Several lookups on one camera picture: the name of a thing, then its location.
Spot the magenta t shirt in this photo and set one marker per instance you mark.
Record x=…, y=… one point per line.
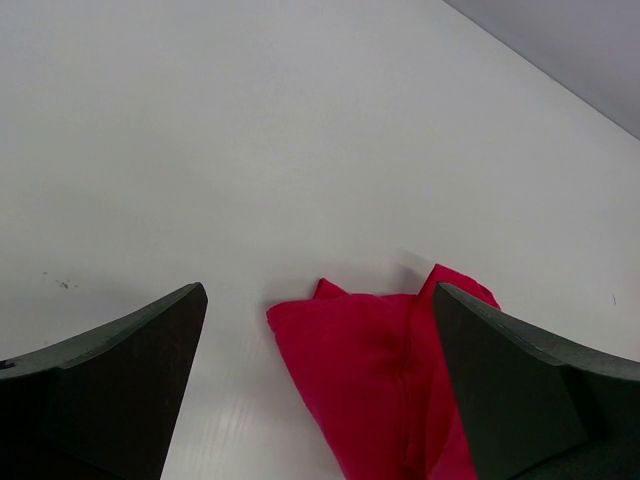
x=372, y=373

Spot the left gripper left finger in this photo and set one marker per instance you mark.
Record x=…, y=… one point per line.
x=102, y=404

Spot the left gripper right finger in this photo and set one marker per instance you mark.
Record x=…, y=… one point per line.
x=535, y=405

